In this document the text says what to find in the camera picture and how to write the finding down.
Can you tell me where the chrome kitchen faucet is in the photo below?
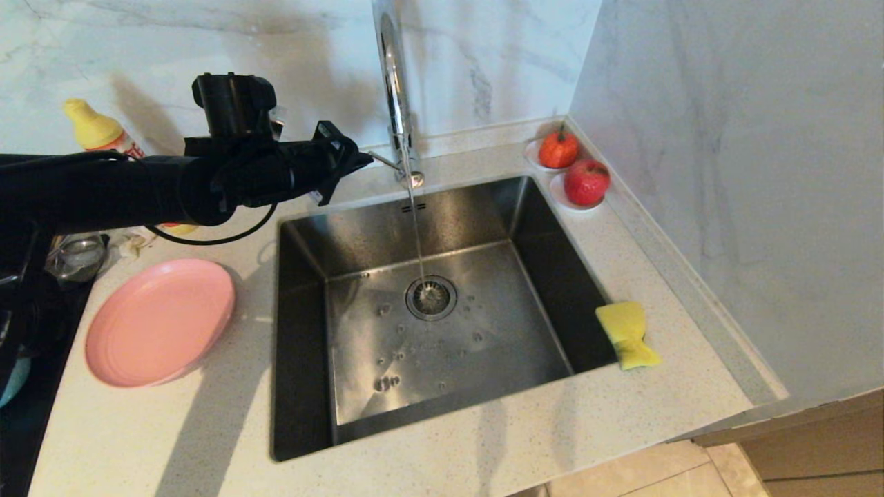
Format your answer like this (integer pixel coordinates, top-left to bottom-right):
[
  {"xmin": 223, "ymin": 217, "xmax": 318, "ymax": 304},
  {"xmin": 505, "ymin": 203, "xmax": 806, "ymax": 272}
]
[{"xmin": 366, "ymin": 0, "xmax": 426, "ymax": 188}]

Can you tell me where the yellow-capped orange dish soap bottle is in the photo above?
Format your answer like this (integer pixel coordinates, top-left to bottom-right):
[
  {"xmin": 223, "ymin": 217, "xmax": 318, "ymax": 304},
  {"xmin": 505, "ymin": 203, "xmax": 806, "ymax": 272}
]
[{"xmin": 62, "ymin": 97, "xmax": 201, "ymax": 235}]

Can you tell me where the pink plate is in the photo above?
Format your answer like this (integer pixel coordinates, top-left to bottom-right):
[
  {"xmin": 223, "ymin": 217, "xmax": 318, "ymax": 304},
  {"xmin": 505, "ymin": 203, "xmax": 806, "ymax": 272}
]
[{"xmin": 85, "ymin": 258, "xmax": 237, "ymax": 387}]

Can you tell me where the yellow sponge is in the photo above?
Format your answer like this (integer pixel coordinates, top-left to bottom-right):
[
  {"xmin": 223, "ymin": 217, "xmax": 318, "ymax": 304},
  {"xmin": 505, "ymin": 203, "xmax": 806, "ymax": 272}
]
[{"xmin": 595, "ymin": 301, "xmax": 662, "ymax": 371}]

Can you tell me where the teal bowl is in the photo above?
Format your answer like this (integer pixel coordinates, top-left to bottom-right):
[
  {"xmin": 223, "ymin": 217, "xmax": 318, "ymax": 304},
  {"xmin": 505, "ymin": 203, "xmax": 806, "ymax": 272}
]
[{"xmin": 0, "ymin": 355, "xmax": 32, "ymax": 408}]

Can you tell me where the stainless steel sink basin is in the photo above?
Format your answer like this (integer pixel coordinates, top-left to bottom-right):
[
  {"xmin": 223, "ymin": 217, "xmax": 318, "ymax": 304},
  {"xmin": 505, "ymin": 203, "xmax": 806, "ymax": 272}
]
[{"xmin": 271, "ymin": 176, "xmax": 622, "ymax": 462}]

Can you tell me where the round metal drain strainer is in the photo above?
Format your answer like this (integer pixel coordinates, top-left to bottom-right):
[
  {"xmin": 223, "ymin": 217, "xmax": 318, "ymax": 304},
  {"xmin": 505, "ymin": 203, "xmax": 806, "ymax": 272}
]
[{"xmin": 405, "ymin": 275, "xmax": 458, "ymax": 322}]

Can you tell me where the crumpled white tissue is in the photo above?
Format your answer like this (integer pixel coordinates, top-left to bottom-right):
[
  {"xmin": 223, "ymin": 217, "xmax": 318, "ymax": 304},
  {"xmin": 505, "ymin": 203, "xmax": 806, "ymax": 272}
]
[{"xmin": 114, "ymin": 228, "xmax": 158, "ymax": 260}]

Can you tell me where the small white dish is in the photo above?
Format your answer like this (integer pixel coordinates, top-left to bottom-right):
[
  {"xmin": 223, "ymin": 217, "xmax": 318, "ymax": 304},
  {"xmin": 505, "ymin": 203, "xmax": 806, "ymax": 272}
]
[
  {"xmin": 550, "ymin": 173, "xmax": 607, "ymax": 211},
  {"xmin": 525, "ymin": 139, "xmax": 581, "ymax": 173}
]

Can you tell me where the clear glass bowl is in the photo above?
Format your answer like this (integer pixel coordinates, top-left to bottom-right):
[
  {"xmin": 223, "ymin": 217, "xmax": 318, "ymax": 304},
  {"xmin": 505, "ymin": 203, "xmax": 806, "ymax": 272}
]
[{"xmin": 45, "ymin": 233, "xmax": 108, "ymax": 282}]

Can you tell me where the orange persimmon fruit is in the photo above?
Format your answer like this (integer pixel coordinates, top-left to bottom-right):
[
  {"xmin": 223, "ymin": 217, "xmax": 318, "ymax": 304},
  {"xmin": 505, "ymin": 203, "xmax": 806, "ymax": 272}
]
[{"xmin": 539, "ymin": 125, "xmax": 581, "ymax": 170}]

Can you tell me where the red apple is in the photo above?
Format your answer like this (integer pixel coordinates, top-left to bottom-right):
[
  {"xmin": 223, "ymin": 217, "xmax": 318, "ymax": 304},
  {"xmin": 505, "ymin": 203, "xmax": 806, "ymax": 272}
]
[{"xmin": 564, "ymin": 159, "xmax": 612, "ymax": 208}]

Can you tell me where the black induction cooktop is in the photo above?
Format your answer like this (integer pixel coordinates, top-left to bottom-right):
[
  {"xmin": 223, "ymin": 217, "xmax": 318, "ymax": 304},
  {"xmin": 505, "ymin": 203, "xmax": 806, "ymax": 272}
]
[{"xmin": 0, "ymin": 276, "xmax": 94, "ymax": 497}]

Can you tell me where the wooden cabinet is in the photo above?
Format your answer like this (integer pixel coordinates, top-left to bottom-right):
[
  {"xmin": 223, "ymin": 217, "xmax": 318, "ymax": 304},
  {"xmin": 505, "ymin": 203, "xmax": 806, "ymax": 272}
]
[{"xmin": 691, "ymin": 388, "xmax": 884, "ymax": 497}]

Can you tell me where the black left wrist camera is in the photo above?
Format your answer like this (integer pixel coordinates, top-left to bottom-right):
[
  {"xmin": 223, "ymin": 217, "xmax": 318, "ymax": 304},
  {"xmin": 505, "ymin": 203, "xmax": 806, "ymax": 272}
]
[{"xmin": 191, "ymin": 72, "xmax": 287, "ymax": 142}]

